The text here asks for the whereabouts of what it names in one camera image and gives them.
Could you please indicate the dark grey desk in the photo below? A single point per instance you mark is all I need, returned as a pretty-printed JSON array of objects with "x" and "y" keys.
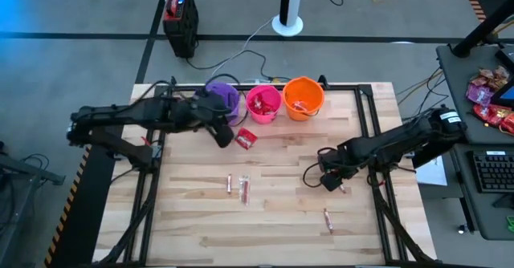
[{"x": 474, "y": 212}]

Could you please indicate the black aluminium table frame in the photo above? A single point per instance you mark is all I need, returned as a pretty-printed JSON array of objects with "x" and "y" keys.
[{"x": 363, "y": 99}]

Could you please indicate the dark tablet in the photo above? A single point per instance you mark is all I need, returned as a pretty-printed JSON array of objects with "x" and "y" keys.
[{"x": 507, "y": 95}]

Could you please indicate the grey side table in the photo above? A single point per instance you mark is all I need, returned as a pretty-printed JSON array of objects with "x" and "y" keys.
[{"x": 454, "y": 99}]

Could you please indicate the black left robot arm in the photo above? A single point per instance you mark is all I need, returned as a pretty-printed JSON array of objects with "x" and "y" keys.
[{"x": 120, "y": 115}]

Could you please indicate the purple halloween bucket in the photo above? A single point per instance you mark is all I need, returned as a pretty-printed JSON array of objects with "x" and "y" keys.
[{"x": 229, "y": 95}]

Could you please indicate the small red candy packet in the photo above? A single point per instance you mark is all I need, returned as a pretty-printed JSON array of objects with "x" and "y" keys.
[{"x": 245, "y": 138}]

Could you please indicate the white black pole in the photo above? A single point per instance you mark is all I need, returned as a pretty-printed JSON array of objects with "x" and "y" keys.
[{"x": 290, "y": 7}]

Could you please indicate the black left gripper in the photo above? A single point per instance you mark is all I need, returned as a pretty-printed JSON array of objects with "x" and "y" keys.
[{"x": 201, "y": 109}]

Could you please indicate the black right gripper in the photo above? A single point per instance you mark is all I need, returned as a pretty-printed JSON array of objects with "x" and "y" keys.
[{"x": 339, "y": 159}]

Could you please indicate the purple candy packet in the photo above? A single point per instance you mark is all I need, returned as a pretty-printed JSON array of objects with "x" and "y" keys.
[{"x": 478, "y": 94}]

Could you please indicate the black metal cart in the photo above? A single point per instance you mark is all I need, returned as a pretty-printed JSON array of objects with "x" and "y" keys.
[{"x": 24, "y": 171}]

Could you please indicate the clear wrapper red candy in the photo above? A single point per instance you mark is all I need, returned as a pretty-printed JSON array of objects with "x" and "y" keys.
[{"x": 244, "y": 189}]

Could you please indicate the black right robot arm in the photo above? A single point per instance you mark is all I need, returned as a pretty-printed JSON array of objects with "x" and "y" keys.
[{"x": 405, "y": 139}]

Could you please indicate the black keyboard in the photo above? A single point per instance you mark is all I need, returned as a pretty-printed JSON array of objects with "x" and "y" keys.
[{"x": 496, "y": 171}]

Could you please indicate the white paper sheet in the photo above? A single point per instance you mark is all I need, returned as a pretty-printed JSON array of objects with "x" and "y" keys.
[{"x": 431, "y": 171}]

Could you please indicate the black red crate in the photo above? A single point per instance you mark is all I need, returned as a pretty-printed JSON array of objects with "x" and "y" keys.
[{"x": 180, "y": 19}]

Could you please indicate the pink halloween bucket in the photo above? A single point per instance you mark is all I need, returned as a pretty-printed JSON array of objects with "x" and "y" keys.
[{"x": 253, "y": 117}]

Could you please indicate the large red candy packet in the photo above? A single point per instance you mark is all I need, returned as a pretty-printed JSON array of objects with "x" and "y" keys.
[{"x": 258, "y": 102}]

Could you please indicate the red white candy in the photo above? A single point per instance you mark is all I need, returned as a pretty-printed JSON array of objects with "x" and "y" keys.
[{"x": 343, "y": 189}]

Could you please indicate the black diagonal stand leg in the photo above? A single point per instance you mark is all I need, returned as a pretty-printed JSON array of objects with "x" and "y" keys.
[{"x": 486, "y": 23}]

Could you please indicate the brown orange candy packets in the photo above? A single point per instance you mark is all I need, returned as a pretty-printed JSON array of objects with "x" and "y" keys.
[{"x": 492, "y": 77}]

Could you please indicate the black yellow striped base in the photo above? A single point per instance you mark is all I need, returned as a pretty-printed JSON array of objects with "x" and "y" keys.
[{"x": 80, "y": 204}]

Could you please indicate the orange halloween bucket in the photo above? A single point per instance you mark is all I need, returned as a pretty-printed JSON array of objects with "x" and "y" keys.
[{"x": 313, "y": 87}]

